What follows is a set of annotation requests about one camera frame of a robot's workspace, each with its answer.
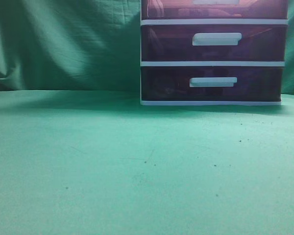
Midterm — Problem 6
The dark drawer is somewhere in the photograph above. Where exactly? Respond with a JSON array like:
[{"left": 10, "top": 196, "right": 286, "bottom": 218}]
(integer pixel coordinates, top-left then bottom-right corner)
[
  {"left": 141, "top": 24, "right": 287, "bottom": 62},
  {"left": 141, "top": 66, "right": 283, "bottom": 102},
  {"left": 141, "top": 0, "right": 288, "bottom": 20}
]

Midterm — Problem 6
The green cloth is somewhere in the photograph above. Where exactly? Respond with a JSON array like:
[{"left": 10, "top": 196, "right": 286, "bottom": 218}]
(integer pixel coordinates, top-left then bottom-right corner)
[{"left": 0, "top": 0, "right": 294, "bottom": 235}]

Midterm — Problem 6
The dark top drawer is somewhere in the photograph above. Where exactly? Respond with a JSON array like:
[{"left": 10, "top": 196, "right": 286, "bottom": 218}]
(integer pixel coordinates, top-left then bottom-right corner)
[{"left": 141, "top": 0, "right": 288, "bottom": 20}]

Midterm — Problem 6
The dark bottom drawer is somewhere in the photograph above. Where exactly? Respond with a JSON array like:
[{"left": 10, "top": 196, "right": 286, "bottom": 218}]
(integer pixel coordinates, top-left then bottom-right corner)
[{"left": 141, "top": 66, "right": 283, "bottom": 102}]

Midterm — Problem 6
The dark middle drawer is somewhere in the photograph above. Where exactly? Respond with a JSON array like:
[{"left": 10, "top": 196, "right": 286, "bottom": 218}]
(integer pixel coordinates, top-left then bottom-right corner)
[{"left": 141, "top": 24, "right": 287, "bottom": 62}]

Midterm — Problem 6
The white frame drawer cabinet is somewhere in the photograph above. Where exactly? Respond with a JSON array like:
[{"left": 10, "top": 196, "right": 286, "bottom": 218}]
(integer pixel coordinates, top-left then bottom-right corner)
[{"left": 140, "top": 13, "right": 288, "bottom": 106}]

